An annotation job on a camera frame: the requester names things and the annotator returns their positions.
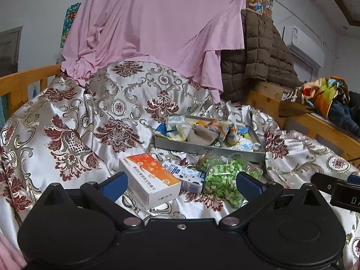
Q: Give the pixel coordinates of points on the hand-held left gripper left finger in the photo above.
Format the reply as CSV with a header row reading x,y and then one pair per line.
x,y
114,185

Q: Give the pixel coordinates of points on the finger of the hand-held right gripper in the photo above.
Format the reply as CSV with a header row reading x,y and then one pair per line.
x,y
323,181
355,179

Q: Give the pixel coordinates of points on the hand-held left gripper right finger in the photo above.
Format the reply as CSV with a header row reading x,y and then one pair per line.
x,y
249,185

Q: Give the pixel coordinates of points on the orange blue striped sock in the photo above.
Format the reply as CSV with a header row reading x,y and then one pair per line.
x,y
225,130

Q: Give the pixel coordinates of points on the grey metal tray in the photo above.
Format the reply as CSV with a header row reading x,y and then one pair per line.
x,y
197,147

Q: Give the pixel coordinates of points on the beige sock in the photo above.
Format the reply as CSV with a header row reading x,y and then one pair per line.
x,y
201,135

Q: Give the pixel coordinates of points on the blue yellow printed sock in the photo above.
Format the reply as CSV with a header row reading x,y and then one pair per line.
x,y
161,129

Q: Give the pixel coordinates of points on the pale yellow sock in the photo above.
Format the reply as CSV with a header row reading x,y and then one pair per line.
x,y
181,133

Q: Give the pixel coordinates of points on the jar of green candies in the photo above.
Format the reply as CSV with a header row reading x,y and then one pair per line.
x,y
222,177

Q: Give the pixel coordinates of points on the orange white medicine box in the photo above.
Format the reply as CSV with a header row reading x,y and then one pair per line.
x,y
152,174

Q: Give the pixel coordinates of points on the white blue sock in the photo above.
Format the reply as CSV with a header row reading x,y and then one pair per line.
x,y
247,145

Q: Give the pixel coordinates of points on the blue white small carton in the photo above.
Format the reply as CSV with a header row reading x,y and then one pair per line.
x,y
185,178

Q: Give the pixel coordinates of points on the blue jeans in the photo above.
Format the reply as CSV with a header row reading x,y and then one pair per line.
x,y
341,115

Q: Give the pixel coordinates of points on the dark teal jacket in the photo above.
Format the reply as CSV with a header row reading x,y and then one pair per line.
x,y
355,99

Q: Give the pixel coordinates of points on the floral satin blanket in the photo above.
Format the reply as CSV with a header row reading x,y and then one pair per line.
x,y
70,109

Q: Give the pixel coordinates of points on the colourful clothes pile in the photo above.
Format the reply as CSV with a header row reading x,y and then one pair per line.
x,y
323,92

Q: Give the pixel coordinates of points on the cardboard box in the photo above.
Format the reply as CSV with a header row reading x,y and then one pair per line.
x,y
271,89

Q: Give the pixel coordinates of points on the pink fleece clothing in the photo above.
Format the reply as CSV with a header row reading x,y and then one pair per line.
x,y
9,253

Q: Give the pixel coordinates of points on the brown quilted jacket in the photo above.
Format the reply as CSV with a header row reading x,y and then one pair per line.
x,y
261,50

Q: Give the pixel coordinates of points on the white air conditioner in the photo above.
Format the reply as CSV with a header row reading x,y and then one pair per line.
x,y
303,45

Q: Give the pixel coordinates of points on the pink hanging bed sheet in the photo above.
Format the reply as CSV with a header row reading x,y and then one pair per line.
x,y
154,25

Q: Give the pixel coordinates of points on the wooden bed frame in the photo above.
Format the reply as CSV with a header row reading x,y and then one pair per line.
x,y
22,81
309,126

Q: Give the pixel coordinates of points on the small colourful wall poster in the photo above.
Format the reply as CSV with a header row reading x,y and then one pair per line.
x,y
70,25

